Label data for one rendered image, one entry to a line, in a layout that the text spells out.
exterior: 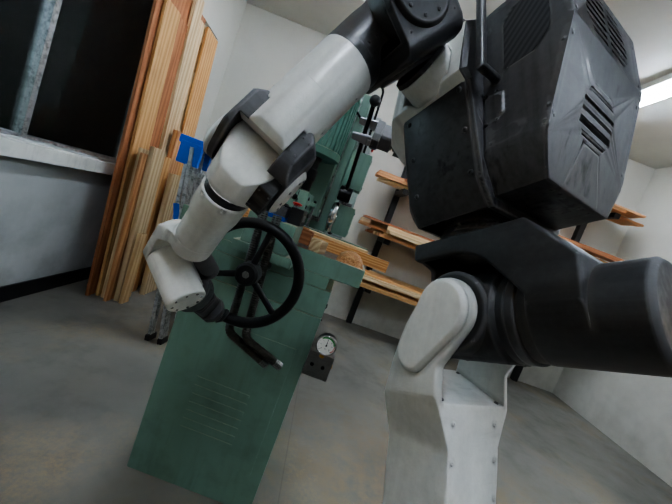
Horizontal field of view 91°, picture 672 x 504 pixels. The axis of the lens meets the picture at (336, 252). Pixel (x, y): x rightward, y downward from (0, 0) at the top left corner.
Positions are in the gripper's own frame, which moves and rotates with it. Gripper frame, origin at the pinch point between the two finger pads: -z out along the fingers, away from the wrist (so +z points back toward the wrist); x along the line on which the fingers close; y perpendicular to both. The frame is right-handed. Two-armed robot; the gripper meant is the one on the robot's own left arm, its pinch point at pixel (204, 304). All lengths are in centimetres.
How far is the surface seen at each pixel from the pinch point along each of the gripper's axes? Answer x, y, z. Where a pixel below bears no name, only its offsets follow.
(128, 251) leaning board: -110, 2, -133
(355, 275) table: 23.6, 34.7, -14.0
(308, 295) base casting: 15.5, 22.2, -19.6
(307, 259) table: 8.9, 29.6, -14.3
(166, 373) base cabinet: -7.2, -21.7, -40.0
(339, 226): 6, 56, -35
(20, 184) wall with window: -136, -7, -74
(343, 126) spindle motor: -9, 70, -2
